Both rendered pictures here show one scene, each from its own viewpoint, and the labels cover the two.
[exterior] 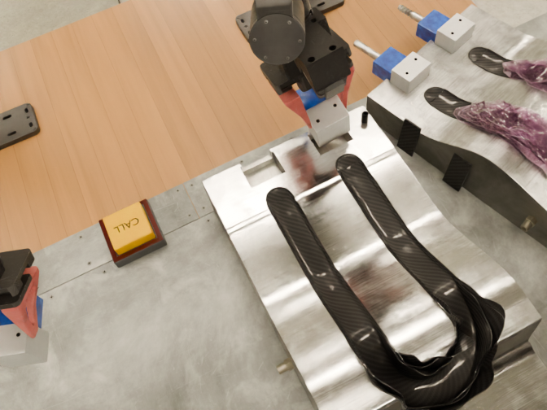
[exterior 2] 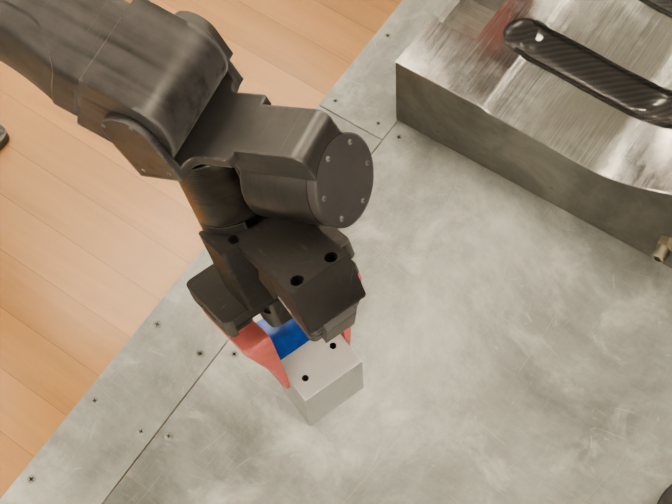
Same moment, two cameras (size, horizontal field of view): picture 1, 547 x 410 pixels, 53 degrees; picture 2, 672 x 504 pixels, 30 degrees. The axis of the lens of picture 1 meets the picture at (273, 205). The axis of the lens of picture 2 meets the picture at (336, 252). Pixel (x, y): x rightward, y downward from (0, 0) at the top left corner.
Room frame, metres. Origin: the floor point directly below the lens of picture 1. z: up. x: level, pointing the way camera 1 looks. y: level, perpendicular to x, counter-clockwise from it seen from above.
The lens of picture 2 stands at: (-0.08, 0.50, 1.77)
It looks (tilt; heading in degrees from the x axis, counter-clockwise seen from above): 63 degrees down; 326
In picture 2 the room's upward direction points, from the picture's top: 6 degrees counter-clockwise
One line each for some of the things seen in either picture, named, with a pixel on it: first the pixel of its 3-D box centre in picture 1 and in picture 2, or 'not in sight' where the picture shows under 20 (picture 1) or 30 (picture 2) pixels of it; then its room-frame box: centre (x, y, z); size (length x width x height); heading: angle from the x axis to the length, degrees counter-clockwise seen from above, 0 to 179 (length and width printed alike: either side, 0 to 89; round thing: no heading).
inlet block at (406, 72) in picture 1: (386, 63); not in sight; (0.57, -0.22, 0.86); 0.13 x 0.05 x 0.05; 33
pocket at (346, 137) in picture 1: (329, 142); not in sight; (0.44, -0.10, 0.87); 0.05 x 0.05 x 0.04; 16
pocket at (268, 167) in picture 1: (263, 174); (468, 20); (0.41, 0.01, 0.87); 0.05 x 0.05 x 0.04; 16
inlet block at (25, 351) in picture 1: (20, 306); (283, 327); (0.26, 0.33, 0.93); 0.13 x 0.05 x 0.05; 177
